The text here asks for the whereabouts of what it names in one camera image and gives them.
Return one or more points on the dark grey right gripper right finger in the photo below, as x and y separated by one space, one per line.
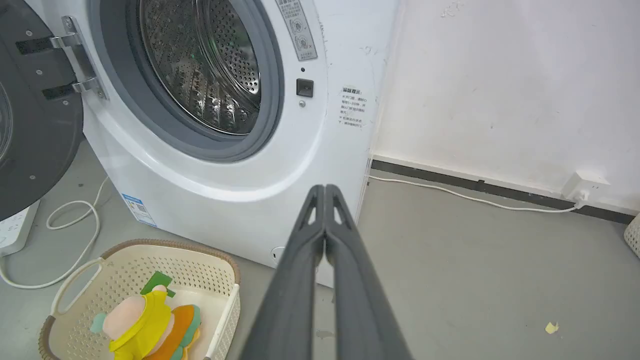
362 305

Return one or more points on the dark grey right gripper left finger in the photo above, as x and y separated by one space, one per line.
287 300

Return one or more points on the white front-load washing machine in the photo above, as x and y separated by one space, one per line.
235 125

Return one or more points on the dark grey washing machine door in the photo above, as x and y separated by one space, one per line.
35 110

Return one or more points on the cream perforated laundry basket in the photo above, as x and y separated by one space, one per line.
200 280

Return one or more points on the yellow and orange plush toy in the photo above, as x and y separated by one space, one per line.
145 325

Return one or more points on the small yellow paper scrap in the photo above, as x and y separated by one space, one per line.
551 328

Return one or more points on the white perforated basket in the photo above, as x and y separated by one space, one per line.
633 235

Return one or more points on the white power strip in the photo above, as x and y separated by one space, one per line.
14 229

